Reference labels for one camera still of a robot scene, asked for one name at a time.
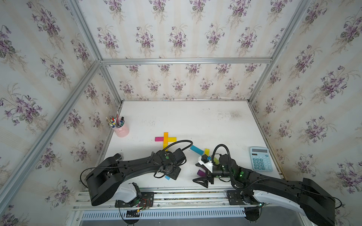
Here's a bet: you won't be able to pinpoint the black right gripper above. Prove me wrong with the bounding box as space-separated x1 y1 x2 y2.
193 167 234 189

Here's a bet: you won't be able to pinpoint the teal long block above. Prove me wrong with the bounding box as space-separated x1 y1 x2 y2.
190 146 204 156

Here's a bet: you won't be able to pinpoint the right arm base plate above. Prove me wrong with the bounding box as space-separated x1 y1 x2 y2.
226 189 267 208

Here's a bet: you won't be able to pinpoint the aluminium front rail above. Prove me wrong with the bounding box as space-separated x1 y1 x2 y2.
72 187 307 211

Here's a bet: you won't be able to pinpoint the orange-yellow long block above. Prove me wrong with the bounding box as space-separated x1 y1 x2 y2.
163 132 168 144

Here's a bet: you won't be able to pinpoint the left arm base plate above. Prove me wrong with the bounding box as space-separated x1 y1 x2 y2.
115 192 155 208

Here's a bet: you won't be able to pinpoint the light blue calculator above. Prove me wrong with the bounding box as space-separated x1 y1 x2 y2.
250 147 273 172

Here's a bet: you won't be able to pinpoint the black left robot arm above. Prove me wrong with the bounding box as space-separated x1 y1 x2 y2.
85 148 187 206

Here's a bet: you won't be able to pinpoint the pink pen cup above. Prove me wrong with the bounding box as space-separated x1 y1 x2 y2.
113 124 129 137

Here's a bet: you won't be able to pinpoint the magenta block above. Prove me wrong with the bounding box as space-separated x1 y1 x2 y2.
155 137 164 142

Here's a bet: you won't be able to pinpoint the purple block lower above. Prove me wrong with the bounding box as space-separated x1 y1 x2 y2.
197 170 206 177

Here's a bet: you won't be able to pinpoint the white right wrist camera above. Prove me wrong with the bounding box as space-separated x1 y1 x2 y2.
198 154 213 173

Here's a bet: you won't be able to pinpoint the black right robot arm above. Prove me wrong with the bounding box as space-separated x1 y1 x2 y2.
193 154 336 226

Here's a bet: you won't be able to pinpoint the pens in cup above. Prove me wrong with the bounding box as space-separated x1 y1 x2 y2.
106 111 125 129

